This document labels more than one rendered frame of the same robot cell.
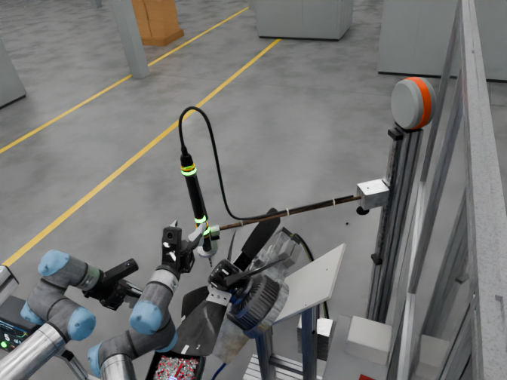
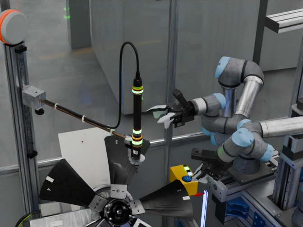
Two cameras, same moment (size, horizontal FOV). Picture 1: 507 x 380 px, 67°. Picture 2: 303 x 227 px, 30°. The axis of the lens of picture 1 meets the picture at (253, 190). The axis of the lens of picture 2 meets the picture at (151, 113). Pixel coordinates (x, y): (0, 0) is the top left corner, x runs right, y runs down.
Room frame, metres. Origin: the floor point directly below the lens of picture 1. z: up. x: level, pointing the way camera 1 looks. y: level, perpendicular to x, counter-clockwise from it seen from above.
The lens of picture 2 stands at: (2.35, 1.60, 2.92)
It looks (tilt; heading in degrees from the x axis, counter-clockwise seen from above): 32 degrees down; 224
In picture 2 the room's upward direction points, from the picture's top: 2 degrees clockwise
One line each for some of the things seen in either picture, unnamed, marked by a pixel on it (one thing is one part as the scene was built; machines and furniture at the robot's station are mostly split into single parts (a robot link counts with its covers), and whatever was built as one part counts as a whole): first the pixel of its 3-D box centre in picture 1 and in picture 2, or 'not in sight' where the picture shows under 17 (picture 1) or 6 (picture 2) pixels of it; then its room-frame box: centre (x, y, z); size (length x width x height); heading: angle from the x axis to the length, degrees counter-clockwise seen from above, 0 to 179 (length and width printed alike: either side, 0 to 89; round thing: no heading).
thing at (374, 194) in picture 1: (373, 194); (33, 97); (1.07, -0.43, 1.54); 0.10 x 0.07 x 0.08; 99
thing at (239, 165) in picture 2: not in sight; (247, 159); (0.19, 0.24, 1.09); 0.15 x 0.15 x 0.10
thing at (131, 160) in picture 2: (208, 240); (135, 150); (0.97, 0.18, 1.50); 0.09 x 0.07 x 0.10; 99
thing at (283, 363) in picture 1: (287, 364); not in sight; (1.00, -0.07, 0.56); 0.19 x 0.04 x 0.04; 64
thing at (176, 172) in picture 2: not in sight; (183, 181); (0.52, 0.08, 1.02); 0.16 x 0.10 x 0.11; 64
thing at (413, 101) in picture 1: (412, 103); (11, 27); (1.08, -0.52, 1.88); 0.17 x 0.15 x 0.16; 154
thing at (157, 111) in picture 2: (199, 237); (156, 112); (0.85, 0.18, 1.64); 0.09 x 0.03 x 0.06; 142
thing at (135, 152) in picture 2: (197, 206); (137, 120); (0.97, 0.19, 1.66); 0.04 x 0.04 x 0.46
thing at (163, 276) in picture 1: (164, 283); (196, 106); (0.68, 0.27, 1.64); 0.08 x 0.05 x 0.08; 74
